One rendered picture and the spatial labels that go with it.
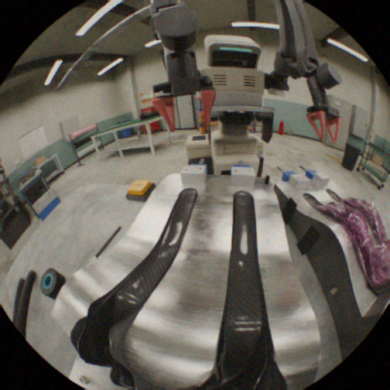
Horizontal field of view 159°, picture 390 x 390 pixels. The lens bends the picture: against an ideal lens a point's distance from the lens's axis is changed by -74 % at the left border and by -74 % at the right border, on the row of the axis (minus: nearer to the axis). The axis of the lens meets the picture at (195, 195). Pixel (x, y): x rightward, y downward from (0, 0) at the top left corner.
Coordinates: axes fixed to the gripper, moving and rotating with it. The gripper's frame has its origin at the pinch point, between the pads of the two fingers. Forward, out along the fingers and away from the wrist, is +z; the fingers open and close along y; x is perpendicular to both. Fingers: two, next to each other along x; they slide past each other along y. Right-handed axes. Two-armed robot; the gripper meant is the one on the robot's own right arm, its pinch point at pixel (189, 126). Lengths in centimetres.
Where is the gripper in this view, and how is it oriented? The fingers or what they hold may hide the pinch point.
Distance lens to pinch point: 28.8
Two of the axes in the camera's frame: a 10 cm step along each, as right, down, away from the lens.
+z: 1.0, 8.1, 5.8
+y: 9.7, 0.5, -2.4
